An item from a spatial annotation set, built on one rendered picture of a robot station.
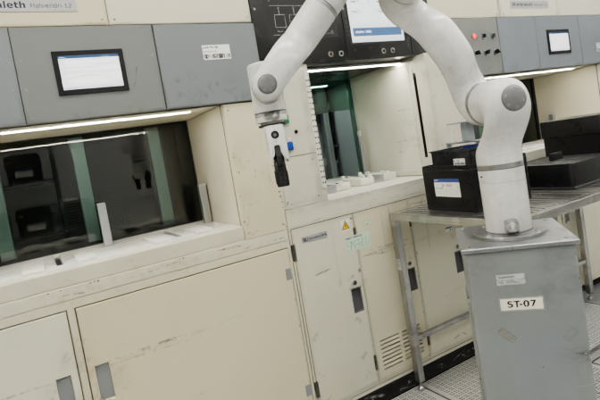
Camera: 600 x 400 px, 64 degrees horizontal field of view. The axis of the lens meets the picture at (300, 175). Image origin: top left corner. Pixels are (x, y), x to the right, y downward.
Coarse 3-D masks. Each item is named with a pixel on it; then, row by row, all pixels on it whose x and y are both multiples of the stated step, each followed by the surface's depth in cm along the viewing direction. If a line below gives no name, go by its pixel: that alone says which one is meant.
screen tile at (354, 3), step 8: (352, 0) 195; (360, 0) 197; (352, 8) 195; (360, 8) 197; (368, 8) 199; (352, 16) 195; (360, 16) 197; (368, 16) 199; (352, 24) 195; (360, 24) 197
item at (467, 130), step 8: (464, 128) 183; (472, 128) 184; (464, 136) 184; (472, 136) 183; (448, 144) 194; (432, 152) 189; (440, 152) 185; (448, 152) 181; (456, 152) 177; (464, 152) 174; (472, 152) 172; (432, 160) 190; (440, 160) 186; (448, 160) 182; (456, 160) 178; (464, 160) 174; (472, 160) 172
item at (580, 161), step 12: (552, 156) 198; (564, 156) 206; (576, 156) 199; (588, 156) 193; (528, 168) 197; (540, 168) 192; (552, 168) 188; (564, 168) 184; (576, 168) 183; (588, 168) 187; (540, 180) 193; (552, 180) 189; (564, 180) 184; (576, 180) 182; (588, 180) 187
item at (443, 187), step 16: (432, 176) 186; (448, 176) 178; (464, 176) 171; (528, 176) 178; (432, 192) 188; (448, 192) 180; (464, 192) 172; (432, 208) 190; (448, 208) 181; (464, 208) 174; (480, 208) 169
